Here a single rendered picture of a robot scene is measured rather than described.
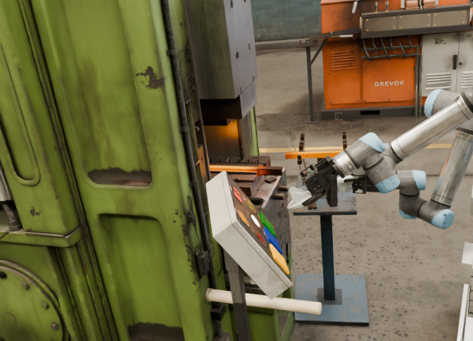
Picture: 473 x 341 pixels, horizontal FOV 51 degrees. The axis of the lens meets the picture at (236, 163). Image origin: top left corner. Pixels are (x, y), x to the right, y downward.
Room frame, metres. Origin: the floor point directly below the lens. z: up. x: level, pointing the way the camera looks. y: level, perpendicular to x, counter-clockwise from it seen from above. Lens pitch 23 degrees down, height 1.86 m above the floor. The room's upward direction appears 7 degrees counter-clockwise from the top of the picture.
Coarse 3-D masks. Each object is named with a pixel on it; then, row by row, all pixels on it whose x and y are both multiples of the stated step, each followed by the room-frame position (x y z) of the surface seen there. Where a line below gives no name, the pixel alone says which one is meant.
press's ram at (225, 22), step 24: (192, 0) 1.76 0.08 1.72; (216, 0) 1.73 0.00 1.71; (240, 0) 1.88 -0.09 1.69; (192, 24) 1.77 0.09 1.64; (216, 24) 1.73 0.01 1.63; (240, 24) 1.85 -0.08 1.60; (192, 48) 1.77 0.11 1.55; (216, 48) 1.74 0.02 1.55; (240, 48) 1.83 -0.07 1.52; (216, 72) 1.74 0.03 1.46; (240, 72) 1.80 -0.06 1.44; (216, 96) 1.75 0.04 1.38
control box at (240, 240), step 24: (216, 192) 1.36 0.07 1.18; (240, 192) 1.43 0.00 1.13; (216, 216) 1.22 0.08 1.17; (240, 216) 1.19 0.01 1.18; (216, 240) 1.14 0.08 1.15; (240, 240) 1.14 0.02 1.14; (264, 240) 1.23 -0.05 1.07; (240, 264) 1.14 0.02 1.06; (264, 264) 1.14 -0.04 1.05; (264, 288) 1.14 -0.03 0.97
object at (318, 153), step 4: (288, 152) 2.14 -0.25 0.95; (292, 152) 2.13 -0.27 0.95; (296, 152) 2.13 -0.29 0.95; (300, 152) 2.12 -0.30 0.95; (304, 152) 2.12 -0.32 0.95; (308, 152) 2.11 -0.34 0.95; (312, 152) 2.10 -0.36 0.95; (316, 152) 2.10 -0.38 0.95; (320, 152) 2.09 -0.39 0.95; (324, 152) 2.09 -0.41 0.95; (328, 152) 2.08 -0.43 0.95; (332, 152) 2.07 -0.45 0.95; (336, 152) 2.07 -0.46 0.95; (340, 152) 2.06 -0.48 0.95; (288, 156) 2.11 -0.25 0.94; (292, 156) 2.11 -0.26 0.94; (296, 156) 2.11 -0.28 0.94; (304, 156) 2.10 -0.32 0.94; (308, 156) 2.09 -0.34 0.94; (312, 156) 2.09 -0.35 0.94; (316, 156) 2.09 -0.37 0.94; (320, 156) 2.08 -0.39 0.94; (324, 156) 2.08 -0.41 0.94; (332, 156) 2.07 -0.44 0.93
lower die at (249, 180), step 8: (232, 176) 1.87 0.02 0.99; (240, 176) 1.86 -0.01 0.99; (248, 176) 1.85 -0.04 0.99; (256, 176) 1.85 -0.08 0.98; (264, 176) 1.95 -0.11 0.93; (240, 184) 1.81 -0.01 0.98; (248, 184) 1.80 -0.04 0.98; (256, 184) 1.84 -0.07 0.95; (248, 192) 1.77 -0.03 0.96; (256, 192) 1.83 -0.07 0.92
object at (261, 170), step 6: (210, 168) 1.95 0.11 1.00; (216, 168) 1.94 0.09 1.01; (222, 168) 1.92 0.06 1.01; (228, 168) 1.92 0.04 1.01; (234, 168) 1.91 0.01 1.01; (240, 168) 1.90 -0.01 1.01; (246, 168) 1.89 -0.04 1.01; (252, 168) 1.88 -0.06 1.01; (258, 168) 1.86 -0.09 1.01; (264, 168) 1.86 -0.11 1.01; (270, 168) 1.85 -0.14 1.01; (276, 168) 1.85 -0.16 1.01; (258, 174) 1.86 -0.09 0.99; (264, 174) 1.86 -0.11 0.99; (270, 174) 1.85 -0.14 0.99; (276, 174) 1.84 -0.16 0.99
